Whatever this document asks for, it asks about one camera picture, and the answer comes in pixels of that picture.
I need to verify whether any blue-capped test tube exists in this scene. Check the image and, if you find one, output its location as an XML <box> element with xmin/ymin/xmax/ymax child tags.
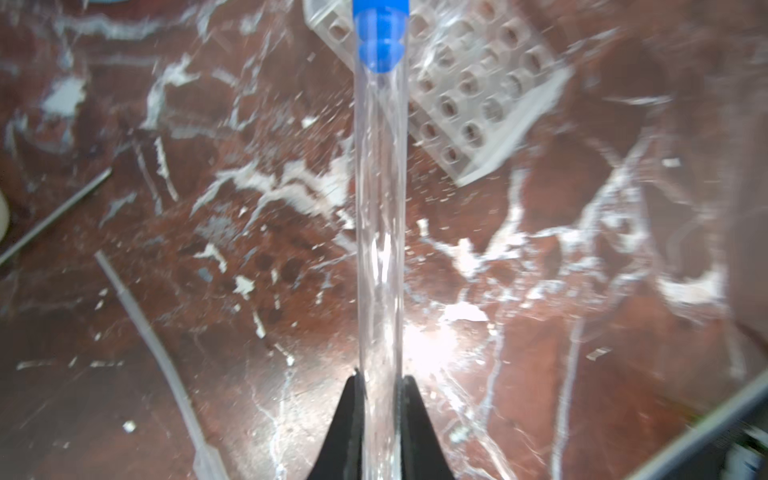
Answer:
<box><xmin>352</xmin><ymin>1</ymin><xmax>410</xmax><ymax>479</ymax></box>

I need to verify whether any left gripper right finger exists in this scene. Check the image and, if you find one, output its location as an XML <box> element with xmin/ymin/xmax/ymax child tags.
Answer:
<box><xmin>401</xmin><ymin>375</ymin><xmax>455</xmax><ymax>480</ymax></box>

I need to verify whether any clear test tube rack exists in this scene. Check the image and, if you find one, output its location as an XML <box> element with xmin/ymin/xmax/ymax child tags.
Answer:
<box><xmin>303</xmin><ymin>1</ymin><xmax>572</xmax><ymax>186</ymax></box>

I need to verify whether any metal stirring rod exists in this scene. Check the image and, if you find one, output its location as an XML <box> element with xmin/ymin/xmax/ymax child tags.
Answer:
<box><xmin>1</xmin><ymin>168</ymin><xmax>113</xmax><ymax>264</ymax></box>

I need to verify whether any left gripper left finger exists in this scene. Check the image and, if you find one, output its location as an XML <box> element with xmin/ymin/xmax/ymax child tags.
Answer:
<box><xmin>307</xmin><ymin>371</ymin><xmax>363</xmax><ymax>480</ymax></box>

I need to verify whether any clear plastic pipette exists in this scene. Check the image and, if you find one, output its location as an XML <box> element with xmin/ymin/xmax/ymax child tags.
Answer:
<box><xmin>94</xmin><ymin>250</ymin><xmax>229</xmax><ymax>480</ymax></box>

